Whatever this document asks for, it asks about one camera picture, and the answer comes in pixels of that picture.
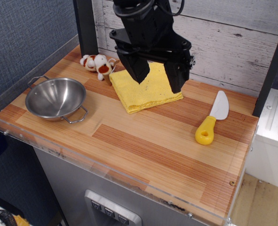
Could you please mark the stainless steel bowl with handles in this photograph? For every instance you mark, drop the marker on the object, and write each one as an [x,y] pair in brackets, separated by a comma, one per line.
[55,99]

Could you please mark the yellow object bottom left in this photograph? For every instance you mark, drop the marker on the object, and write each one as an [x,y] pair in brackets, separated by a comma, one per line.
[20,221]

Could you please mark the white ribbed box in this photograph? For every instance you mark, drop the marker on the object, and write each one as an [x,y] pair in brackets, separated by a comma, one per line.
[262,162]

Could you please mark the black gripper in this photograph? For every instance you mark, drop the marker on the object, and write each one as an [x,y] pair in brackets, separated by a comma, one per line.
[148,32]

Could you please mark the dark vertical frame post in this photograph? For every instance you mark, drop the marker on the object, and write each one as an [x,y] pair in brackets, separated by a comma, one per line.
[86,27]

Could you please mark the silver dispenser button panel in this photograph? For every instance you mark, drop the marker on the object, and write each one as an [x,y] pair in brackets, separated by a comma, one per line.
[104,212]

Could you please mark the folded yellow cloth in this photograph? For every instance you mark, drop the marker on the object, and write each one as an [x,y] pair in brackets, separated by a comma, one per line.
[154,90]

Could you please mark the yellow handled white toy knife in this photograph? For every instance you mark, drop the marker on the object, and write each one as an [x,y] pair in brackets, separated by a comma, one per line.
[204,134]

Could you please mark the white brown plush dog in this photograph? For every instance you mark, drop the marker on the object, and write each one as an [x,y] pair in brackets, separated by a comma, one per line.
[100,64]

